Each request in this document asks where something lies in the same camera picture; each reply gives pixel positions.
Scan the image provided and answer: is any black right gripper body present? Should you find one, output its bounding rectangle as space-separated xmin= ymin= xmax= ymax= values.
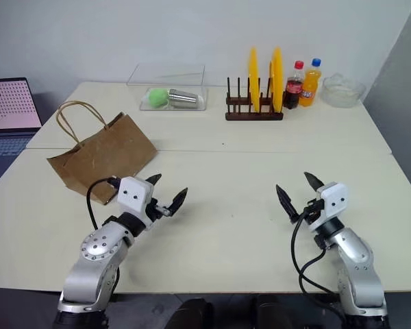
xmin=298 ymin=197 xmax=326 ymax=224

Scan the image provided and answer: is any yellow plate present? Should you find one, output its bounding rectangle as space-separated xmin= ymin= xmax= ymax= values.
xmin=248 ymin=46 xmax=262 ymax=113
xmin=269 ymin=46 xmax=285 ymax=113

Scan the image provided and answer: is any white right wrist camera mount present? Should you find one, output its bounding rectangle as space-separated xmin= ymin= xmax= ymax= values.
xmin=308 ymin=182 xmax=350 ymax=234

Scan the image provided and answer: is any cola bottle red cap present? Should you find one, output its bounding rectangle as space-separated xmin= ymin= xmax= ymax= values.
xmin=282 ymin=60 xmax=306 ymax=111

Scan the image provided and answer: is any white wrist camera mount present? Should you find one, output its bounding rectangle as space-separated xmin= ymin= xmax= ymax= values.
xmin=308 ymin=182 xmax=350 ymax=234
xmin=117 ymin=176 xmax=155 ymax=229

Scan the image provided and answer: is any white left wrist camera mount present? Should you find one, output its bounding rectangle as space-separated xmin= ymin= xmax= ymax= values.
xmin=117 ymin=176 xmax=155 ymax=229

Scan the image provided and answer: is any open laptop computer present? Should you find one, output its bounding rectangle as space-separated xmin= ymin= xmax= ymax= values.
xmin=0 ymin=77 xmax=43 ymax=193

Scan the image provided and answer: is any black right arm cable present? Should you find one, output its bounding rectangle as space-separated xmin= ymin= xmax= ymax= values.
xmin=290 ymin=204 xmax=347 ymax=325

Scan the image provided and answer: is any brown paper bag with handles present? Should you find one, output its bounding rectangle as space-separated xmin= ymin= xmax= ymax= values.
xmin=46 ymin=99 xmax=159 ymax=207

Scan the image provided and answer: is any clear glass bowl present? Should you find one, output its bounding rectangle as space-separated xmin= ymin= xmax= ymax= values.
xmin=321 ymin=72 xmax=367 ymax=109

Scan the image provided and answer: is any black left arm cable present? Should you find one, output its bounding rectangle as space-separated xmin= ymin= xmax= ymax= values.
xmin=86 ymin=175 xmax=121 ymax=231

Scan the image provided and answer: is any dark wooden dish rack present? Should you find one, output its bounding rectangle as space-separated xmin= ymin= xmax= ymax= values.
xmin=224 ymin=75 xmax=285 ymax=122

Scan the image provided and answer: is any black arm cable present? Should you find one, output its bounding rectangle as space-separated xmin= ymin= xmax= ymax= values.
xmin=290 ymin=204 xmax=347 ymax=325
xmin=86 ymin=175 xmax=121 ymax=231

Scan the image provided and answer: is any steel metal cup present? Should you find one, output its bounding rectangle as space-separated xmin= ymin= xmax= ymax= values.
xmin=167 ymin=88 xmax=199 ymax=108

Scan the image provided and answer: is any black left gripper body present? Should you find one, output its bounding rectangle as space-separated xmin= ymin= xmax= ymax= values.
xmin=145 ymin=197 xmax=173 ymax=223

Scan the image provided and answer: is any green fuzzy ball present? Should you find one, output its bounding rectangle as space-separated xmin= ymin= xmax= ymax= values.
xmin=147 ymin=87 xmax=171 ymax=109

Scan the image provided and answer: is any orange soda bottle blue cap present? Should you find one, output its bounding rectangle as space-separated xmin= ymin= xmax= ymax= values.
xmin=299 ymin=58 xmax=322 ymax=108

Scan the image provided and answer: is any clear plastic box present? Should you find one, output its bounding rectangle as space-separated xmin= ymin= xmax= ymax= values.
xmin=127 ymin=62 xmax=210 ymax=112

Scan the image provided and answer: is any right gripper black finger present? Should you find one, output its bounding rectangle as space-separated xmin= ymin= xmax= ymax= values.
xmin=303 ymin=171 xmax=326 ymax=192
xmin=275 ymin=184 xmax=299 ymax=226

